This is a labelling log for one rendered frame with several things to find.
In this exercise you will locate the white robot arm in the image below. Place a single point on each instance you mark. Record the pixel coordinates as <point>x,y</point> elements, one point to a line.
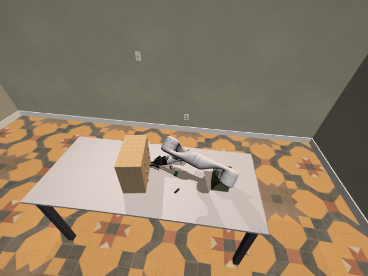
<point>197,160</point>

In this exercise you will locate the small wooden chest of drawers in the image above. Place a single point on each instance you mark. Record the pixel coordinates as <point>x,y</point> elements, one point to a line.
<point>128,164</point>

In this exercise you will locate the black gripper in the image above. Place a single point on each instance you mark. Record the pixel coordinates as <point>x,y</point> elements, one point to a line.
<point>158,162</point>

